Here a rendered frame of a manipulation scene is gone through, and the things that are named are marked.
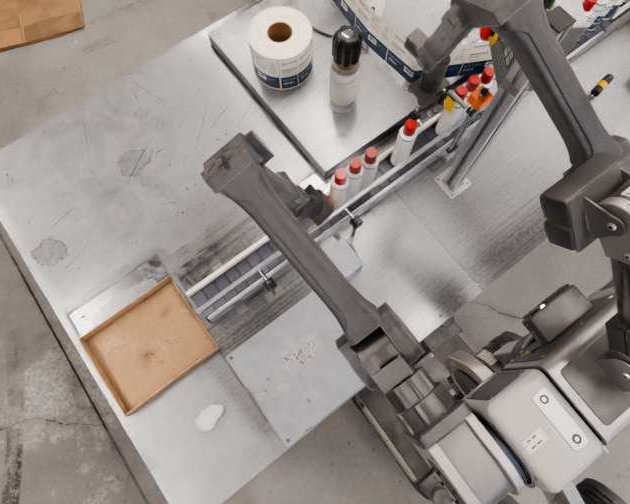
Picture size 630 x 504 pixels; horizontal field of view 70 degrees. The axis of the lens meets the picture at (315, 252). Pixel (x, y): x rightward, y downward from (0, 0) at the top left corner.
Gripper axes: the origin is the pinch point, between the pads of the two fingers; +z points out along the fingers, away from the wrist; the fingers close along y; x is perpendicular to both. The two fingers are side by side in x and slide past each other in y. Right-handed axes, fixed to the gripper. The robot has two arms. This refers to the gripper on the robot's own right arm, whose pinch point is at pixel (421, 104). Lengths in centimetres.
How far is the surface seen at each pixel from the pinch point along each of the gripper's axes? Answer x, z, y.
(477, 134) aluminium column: 19.8, -11.1, 1.4
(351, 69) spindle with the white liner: -19.0, -4.9, 11.6
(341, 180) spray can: 7.4, -6.0, 35.7
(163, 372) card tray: 16, 19, 104
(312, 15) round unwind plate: -55, 12, -1
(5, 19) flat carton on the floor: -231, 101, 94
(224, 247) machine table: -5, 19, 70
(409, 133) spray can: 6.9, -4.8, 11.7
